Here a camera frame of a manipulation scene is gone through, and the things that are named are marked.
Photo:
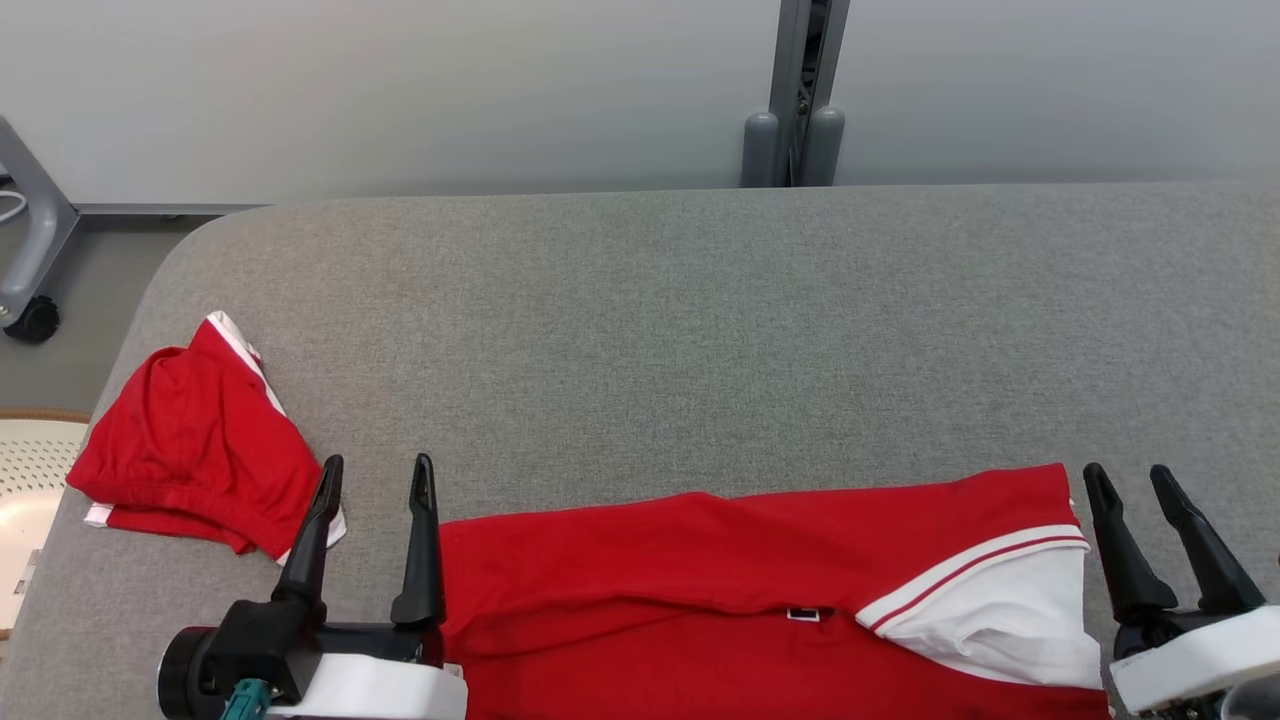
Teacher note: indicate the grey metal partition post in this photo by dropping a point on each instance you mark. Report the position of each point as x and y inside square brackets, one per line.
[795, 90]

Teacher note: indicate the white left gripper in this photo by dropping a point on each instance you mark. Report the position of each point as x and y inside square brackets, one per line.
[380, 690]

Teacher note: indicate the grey partition base rail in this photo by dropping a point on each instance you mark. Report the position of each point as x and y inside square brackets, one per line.
[170, 209]

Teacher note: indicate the teal camera connector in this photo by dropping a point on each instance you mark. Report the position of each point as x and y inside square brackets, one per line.
[245, 700]

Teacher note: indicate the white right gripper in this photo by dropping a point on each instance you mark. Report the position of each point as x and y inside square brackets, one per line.
[1200, 655]

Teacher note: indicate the red shorts white trim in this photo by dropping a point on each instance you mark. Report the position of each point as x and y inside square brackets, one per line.
[190, 450]

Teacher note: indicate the white perforated laundry basket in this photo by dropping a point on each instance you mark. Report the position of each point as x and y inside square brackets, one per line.
[30, 470]

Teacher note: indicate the red white jersey shirt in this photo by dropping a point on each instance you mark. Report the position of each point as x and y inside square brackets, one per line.
[650, 600]

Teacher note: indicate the grey partition frame leg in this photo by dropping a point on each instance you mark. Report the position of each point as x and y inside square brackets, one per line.
[40, 230]

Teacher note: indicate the white grey robot right arm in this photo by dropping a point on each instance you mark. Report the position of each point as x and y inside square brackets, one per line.
[1255, 702]

